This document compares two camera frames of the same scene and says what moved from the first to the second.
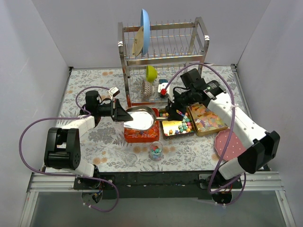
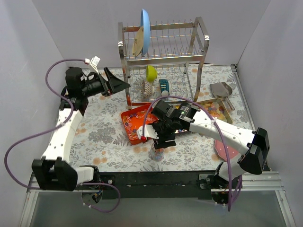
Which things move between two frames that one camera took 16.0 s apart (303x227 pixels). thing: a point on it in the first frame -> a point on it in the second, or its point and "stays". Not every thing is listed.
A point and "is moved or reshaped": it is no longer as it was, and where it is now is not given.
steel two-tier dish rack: (173, 51) stays
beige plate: (138, 43) stays
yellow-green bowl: (151, 73) stays
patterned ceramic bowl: (147, 90) stays
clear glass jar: (156, 149) stays
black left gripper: (113, 109) -> (108, 85)
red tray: (150, 135) is moved or reshaped
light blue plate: (145, 22) stays
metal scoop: (143, 118) is moved or reshaped
